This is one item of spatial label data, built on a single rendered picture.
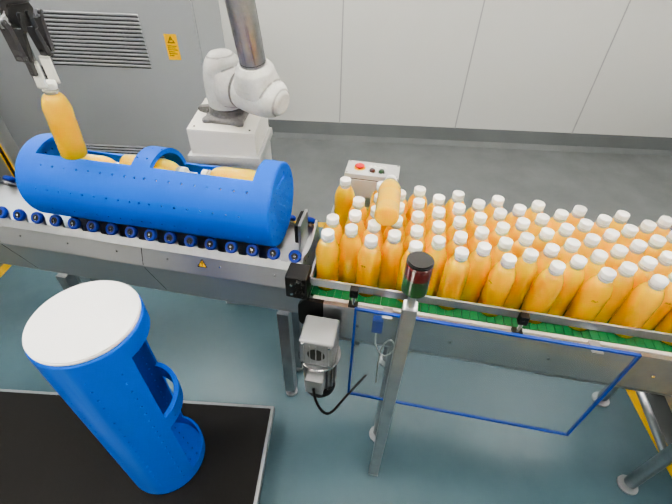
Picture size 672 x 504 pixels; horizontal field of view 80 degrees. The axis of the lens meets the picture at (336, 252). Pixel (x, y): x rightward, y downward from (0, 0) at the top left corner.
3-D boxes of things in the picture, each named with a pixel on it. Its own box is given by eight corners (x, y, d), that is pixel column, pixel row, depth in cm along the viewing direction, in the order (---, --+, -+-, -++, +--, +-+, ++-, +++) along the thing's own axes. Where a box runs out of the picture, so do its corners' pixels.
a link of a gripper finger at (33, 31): (11, 10, 99) (15, 8, 100) (38, 55, 108) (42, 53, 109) (25, 12, 99) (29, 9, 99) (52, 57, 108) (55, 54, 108)
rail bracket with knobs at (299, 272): (293, 280, 136) (291, 257, 129) (314, 283, 135) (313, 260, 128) (285, 301, 129) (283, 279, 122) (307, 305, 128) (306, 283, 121)
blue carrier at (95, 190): (90, 185, 166) (59, 119, 147) (295, 214, 155) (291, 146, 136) (39, 228, 145) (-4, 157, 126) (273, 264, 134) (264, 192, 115)
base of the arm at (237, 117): (206, 102, 187) (204, 90, 183) (253, 108, 186) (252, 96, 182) (192, 121, 175) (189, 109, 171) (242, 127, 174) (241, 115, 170)
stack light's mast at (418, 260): (399, 294, 105) (407, 248, 94) (423, 298, 104) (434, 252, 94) (397, 312, 101) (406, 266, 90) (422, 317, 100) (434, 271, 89)
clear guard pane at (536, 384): (349, 391, 154) (357, 309, 122) (566, 432, 144) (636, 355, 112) (349, 392, 154) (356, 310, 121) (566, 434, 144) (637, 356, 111)
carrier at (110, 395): (156, 512, 149) (219, 452, 166) (50, 391, 91) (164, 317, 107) (118, 459, 163) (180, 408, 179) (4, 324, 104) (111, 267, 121)
